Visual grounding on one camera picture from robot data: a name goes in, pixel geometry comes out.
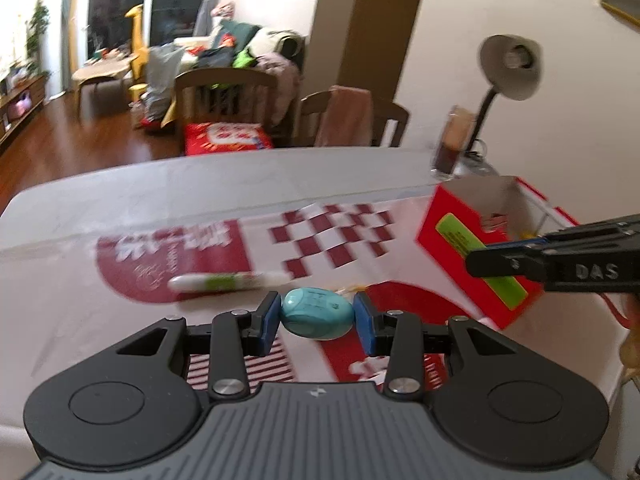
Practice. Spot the cluttered sofa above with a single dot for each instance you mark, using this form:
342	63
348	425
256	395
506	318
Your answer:
240	50

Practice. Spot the teal egg-shaped case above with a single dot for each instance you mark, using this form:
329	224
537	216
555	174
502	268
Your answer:
315	312

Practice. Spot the grey desk lamp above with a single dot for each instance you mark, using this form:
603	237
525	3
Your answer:
510	65

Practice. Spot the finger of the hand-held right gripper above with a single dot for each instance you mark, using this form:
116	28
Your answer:
565	234
505	262

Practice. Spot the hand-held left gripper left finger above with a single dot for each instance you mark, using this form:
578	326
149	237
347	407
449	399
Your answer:
270	322

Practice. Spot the yellow giraffe toy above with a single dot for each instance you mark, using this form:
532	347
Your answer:
137	35

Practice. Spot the wooden slatted chair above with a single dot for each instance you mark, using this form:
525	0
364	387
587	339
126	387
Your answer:
225	80

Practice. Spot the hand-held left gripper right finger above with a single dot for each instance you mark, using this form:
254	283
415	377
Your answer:
364	325

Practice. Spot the brown glass jar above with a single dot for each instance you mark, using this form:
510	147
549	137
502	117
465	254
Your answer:
452	145

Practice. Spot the red white striped bag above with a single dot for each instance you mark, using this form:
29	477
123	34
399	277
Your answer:
272	365

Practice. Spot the green house plant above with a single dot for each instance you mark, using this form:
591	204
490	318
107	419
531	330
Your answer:
37	30

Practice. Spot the red cardboard box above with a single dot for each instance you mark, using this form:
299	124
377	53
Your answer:
470	260

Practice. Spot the wooden low console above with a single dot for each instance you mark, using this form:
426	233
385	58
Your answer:
20	105

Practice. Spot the pink cloth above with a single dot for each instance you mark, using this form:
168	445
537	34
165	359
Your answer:
345	115

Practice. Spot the grey plastic bag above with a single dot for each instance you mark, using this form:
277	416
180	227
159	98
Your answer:
162	80

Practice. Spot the person's right hand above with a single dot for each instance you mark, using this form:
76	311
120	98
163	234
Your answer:
630	355

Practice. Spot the red white printed tablecloth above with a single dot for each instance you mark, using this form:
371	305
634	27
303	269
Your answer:
200	200

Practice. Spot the red printed sack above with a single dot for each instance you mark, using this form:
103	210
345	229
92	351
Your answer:
225	139

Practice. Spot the wooden coffee table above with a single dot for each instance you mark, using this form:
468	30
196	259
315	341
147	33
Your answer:
102	70

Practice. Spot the white green tube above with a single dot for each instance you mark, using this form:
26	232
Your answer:
225	281

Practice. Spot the glass balcony door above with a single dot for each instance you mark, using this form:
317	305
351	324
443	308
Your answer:
145	5

